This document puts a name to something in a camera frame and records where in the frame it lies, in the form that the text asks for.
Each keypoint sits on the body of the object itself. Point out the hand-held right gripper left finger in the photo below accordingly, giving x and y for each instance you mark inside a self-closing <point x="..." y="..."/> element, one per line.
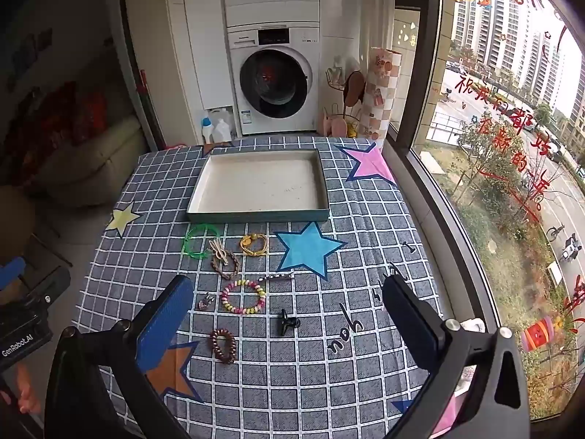
<point x="169" y="320"/>

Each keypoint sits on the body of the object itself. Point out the red cushion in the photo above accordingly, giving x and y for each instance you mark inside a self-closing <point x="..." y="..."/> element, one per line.
<point x="59" y="114"/>

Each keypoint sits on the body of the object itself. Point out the white tall cabinet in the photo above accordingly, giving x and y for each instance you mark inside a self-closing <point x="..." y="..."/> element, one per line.
<point x="205" y="32"/>

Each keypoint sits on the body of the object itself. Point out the brown round paddle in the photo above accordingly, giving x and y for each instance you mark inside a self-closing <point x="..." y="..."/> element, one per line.
<point x="354" y="87"/>

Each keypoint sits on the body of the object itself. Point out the white blue-capped detergent bottle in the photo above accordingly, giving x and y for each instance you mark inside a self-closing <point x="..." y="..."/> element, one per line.
<point x="207" y="131"/>

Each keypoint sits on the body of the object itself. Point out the green translucent bangle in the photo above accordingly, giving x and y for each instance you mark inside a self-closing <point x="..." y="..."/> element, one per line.
<point x="188" y="242"/>

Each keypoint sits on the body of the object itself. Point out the silver bar hair clip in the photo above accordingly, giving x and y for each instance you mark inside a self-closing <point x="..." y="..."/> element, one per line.
<point x="276" y="277"/>

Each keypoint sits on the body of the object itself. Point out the purple heart pendant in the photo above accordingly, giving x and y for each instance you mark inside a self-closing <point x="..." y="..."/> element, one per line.
<point x="204" y="302"/>

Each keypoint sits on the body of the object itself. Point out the white washing machine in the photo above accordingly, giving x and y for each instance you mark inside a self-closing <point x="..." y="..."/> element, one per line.
<point x="274" y="82"/>

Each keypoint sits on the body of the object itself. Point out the red lantern window sticker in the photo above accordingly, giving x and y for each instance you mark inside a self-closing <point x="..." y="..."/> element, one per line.
<point x="537" y="334"/>

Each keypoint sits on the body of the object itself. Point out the person's left hand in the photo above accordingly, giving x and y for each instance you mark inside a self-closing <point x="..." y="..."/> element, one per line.
<point x="27" y="398"/>

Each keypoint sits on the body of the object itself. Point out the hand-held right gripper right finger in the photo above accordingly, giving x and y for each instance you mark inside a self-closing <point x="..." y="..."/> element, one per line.
<point x="409" y="324"/>

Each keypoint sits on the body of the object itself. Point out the beige rabbit hair clip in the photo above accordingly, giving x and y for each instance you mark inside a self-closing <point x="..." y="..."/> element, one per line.
<point x="218" y="250"/>

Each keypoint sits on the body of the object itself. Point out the clear plastic jug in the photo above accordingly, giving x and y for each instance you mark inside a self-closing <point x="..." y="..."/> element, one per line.
<point x="222" y="132"/>

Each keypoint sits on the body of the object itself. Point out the checked star-print tablecloth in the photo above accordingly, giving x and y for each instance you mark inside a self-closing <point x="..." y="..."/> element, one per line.
<point x="320" y="375"/>

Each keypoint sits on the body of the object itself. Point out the cream sofa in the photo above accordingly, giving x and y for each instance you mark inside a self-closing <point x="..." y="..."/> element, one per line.
<point x="100" y="160"/>

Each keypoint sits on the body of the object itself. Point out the red window lettering decal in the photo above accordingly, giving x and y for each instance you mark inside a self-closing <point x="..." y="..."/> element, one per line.
<point x="484" y="125"/>

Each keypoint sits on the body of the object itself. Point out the teal shallow box tray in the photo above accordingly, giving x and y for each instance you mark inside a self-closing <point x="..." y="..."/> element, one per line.
<point x="260" y="187"/>

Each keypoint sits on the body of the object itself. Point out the black claw clip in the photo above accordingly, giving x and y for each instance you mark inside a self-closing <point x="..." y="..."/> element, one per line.
<point x="285" y="322"/>

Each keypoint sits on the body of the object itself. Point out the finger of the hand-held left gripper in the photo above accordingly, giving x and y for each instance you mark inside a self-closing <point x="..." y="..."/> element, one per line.
<point x="48" y="288"/>
<point x="11" y="272"/>

